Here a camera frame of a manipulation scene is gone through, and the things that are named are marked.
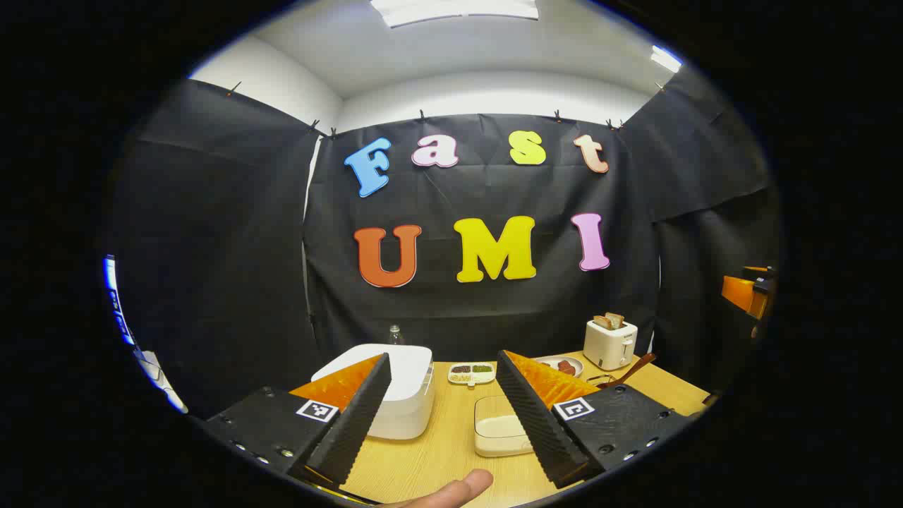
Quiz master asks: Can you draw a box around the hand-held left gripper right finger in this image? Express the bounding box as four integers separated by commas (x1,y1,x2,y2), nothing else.
496,350,696,490

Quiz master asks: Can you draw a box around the computer monitor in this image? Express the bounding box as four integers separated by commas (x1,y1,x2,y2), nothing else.
104,255,136,346

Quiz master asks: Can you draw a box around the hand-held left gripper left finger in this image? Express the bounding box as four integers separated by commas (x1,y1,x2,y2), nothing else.
201,353,392,488

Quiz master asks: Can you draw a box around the white divided condiment dish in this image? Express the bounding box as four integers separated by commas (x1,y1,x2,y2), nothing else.
448,363,497,387

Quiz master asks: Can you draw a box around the brown wooden spoon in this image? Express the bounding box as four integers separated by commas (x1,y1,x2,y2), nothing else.
600,353,657,389

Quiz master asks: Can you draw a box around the small ceiling light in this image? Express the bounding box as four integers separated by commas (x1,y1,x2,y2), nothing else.
650,46,684,73

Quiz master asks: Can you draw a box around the white rice cooker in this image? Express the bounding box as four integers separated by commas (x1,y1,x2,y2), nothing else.
311,344,436,441

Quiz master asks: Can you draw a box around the large ceiling light panel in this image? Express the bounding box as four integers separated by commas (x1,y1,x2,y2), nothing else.
370,0,540,29

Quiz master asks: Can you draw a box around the black backdrop cloth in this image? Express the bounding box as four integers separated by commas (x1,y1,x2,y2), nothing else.
113,67,780,417

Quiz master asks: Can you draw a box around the clear box of rice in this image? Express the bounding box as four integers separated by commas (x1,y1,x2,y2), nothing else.
473,395,535,458

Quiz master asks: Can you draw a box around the white toaster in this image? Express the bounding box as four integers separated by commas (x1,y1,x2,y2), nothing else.
583,319,638,372

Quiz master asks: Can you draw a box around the white round plate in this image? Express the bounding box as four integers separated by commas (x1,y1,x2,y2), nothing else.
534,355,585,379

